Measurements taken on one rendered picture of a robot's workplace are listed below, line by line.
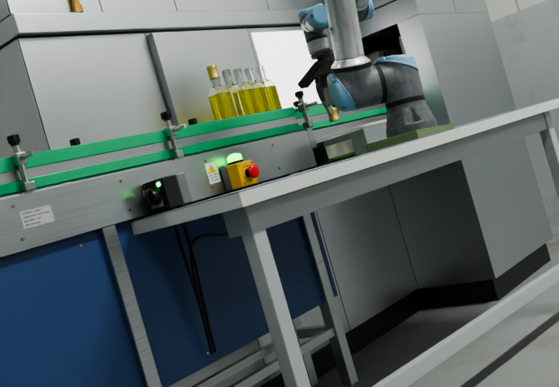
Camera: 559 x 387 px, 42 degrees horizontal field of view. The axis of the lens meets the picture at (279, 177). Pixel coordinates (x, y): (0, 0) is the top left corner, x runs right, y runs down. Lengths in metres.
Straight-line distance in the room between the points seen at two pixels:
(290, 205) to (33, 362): 0.66
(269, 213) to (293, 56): 1.40
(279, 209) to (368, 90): 0.59
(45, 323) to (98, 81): 0.86
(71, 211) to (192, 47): 0.98
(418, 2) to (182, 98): 1.19
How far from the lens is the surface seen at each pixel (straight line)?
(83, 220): 1.79
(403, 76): 2.16
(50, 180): 1.79
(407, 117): 2.13
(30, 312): 1.72
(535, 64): 4.64
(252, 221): 1.60
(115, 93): 2.34
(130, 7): 2.50
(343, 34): 2.11
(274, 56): 2.88
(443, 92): 3.15
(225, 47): 2.69
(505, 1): 4.72
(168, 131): 2.01
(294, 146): 2.37
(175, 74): 2.47
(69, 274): 1.78
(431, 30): 3.22
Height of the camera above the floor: 0.76
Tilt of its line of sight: level
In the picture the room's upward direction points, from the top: 16 degrees counter-clockwise
